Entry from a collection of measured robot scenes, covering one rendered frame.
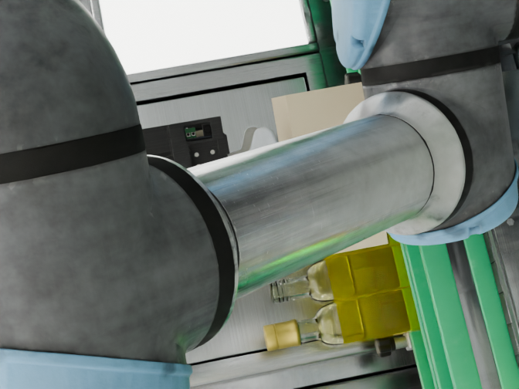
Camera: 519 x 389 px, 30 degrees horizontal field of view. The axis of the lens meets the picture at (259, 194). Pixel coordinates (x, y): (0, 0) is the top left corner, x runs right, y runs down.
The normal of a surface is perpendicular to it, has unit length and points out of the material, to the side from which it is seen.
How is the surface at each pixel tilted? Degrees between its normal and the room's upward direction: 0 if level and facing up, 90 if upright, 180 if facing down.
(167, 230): 136
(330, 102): 90
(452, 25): 96
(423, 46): 72
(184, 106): 90
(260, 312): 90
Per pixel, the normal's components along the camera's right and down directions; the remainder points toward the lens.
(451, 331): 0.04, -0.25
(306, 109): 0.11, 0.07
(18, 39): 0.22, -0.51
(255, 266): 0.78, 0.33
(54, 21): 0.50, -0.63
